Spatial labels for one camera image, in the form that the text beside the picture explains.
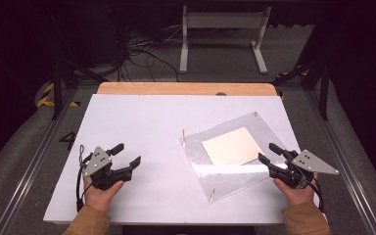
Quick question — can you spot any white paper sheet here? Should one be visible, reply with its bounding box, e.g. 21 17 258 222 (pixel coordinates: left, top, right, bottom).
42 93 328 226

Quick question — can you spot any aluminium rail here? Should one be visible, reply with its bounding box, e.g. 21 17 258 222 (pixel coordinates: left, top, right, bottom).
0 87 80 235
303 87 376 235

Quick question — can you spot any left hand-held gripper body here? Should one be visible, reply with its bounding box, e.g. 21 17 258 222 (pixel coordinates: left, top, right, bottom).
81 146 134 191

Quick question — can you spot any white metal stand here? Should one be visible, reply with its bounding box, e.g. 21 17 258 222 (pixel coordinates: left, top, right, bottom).
178 4 273 75

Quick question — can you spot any wooden table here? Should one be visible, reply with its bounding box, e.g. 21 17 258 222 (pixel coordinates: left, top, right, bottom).
96 81 279 97

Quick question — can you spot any pale square sheet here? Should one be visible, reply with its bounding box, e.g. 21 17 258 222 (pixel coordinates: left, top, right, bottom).
201 126 265 166

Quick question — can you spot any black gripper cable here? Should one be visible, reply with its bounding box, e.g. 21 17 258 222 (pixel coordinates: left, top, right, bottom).
75 153 94 212
306 175 326 213

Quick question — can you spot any person's left hand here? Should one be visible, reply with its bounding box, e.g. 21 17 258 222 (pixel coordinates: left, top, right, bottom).
82 174 125 213

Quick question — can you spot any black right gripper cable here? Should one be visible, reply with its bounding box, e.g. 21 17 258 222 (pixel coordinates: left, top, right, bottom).
306 175 326 213

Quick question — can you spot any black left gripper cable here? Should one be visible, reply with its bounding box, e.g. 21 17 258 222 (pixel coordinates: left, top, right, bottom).
75 153 94 212

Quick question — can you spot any tangle of black floor cables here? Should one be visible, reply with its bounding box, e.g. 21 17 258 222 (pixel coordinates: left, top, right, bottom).
104 4 181 83

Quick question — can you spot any black stand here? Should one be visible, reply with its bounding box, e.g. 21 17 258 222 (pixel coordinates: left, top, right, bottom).
271 58 331 121
50 58 111 120

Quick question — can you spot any clear acrylic panel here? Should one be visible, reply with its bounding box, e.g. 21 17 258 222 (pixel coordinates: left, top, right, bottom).
179 111 296 205

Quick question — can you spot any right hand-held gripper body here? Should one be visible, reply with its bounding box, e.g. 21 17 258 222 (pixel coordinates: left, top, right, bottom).
267 149 340 190

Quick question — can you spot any person's right hand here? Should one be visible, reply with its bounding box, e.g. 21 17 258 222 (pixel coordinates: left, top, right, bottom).
272 170 319 208

